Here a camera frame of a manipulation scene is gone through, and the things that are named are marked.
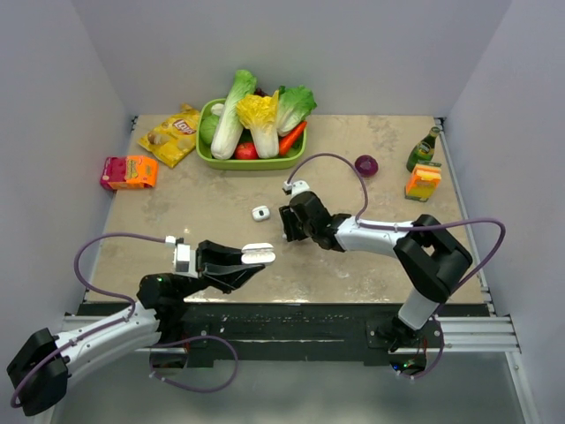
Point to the green plastic basket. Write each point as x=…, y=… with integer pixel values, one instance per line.
x=279, y=163

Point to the tall napa cabbage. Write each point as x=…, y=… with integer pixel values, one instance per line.
x=229, y=129

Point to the round green cabbage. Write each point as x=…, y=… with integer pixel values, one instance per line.
x=207, y=128

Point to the aluminium frame rail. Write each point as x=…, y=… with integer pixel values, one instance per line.
x=455, y=334

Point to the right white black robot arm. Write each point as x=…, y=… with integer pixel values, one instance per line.
x=433, y=259

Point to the orange carrot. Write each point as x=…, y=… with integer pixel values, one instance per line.
x=287, y=141

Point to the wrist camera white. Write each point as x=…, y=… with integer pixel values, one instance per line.
x=184, y=257
x=295, y=188

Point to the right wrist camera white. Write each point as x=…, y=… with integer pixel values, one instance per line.
x=295, y=188

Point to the pink orange snack box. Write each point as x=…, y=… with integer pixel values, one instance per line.
x=129, y=172

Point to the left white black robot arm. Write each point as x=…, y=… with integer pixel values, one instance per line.
x=48, y=364

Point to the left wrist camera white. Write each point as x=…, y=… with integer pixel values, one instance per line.
x=184, y=257

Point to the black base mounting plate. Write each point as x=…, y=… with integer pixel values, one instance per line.
x=370, y=336

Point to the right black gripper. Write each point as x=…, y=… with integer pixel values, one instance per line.
x=289, y=218

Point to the red tomato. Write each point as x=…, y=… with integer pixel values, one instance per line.
x=246, y=151

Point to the green Perrier bottle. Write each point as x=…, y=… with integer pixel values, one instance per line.
x=424, y=150

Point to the green leaf lettuce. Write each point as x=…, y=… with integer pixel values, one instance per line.
x=295, y=104

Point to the yellow napa cabbage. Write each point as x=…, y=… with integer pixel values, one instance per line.
x=258, y=115

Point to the white gold-rimmed charging case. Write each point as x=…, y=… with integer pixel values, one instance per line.
x=261, y=213

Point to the purple red onion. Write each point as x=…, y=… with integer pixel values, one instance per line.
x=366, y=166

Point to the orange sponge pack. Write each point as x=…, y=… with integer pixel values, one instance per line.
x=423, y=182

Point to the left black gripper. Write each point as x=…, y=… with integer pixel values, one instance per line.
x=212, y=269

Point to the yellow Lays chips bag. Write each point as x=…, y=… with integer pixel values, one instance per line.
x=174, y=138

